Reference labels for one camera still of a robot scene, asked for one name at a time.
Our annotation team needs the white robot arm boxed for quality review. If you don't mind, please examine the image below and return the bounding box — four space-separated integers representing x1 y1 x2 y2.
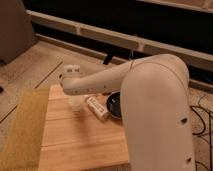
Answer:
60 54 195 171

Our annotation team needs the white ceramic cup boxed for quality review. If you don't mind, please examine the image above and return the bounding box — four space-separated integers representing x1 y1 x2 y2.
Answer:
69 96 84 112

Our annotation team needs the black bowl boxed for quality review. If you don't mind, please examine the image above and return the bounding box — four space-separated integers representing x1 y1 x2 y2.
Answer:
106 92 122 119

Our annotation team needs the white tube bottle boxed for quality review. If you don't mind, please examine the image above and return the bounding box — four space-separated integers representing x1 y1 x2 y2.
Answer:
86 97 109 121

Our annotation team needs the wooden board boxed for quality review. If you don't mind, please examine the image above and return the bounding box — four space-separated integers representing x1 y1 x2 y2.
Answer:
38 85 130 171

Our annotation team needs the brown cabinet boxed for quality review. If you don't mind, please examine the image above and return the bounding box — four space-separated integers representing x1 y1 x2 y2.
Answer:
0 0 37 64

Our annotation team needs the yellow-green mat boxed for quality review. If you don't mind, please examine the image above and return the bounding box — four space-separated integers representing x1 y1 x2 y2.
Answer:
0 89 49 171

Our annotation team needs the black floor cable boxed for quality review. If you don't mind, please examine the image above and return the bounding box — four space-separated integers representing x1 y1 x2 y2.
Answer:
189 96 213 171

